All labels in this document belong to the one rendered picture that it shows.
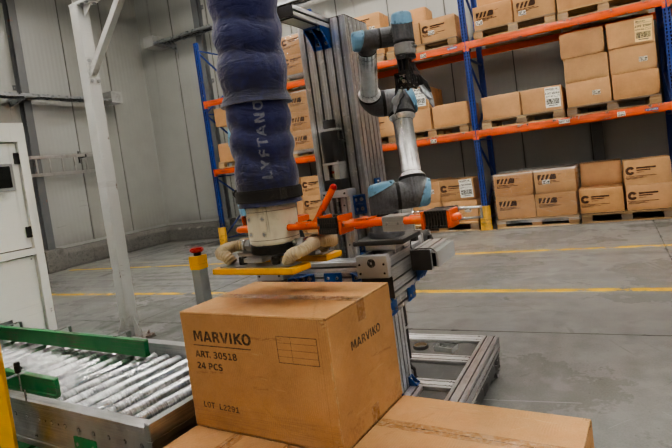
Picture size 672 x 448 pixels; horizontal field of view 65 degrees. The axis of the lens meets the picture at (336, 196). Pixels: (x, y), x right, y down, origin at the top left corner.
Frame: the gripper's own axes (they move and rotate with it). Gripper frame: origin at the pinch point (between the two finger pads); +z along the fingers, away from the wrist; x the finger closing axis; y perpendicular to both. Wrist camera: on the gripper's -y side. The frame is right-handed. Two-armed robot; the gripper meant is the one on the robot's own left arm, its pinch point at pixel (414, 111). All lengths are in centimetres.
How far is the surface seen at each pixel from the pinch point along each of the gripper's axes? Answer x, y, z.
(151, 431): -79, 71, 94
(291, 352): -27, 61, 68
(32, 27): -956, -526, -345
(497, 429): 25, 38, 98
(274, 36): -30, 41, -28
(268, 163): -35, 47, 12
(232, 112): -44, 50, -6
